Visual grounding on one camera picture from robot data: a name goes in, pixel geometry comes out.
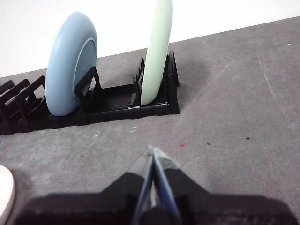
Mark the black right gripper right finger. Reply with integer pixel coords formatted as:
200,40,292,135
153,146,297,225

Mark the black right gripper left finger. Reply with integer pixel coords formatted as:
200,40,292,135
13,145,155,225

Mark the pale yellow plate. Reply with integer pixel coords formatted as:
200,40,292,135
0,165,16,220

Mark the black plate rack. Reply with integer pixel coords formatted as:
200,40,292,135
0,50,180,136

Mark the blue plate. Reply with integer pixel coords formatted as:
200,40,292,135
45,11,98,117

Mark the green plate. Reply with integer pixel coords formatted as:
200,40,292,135
140,0,173,105

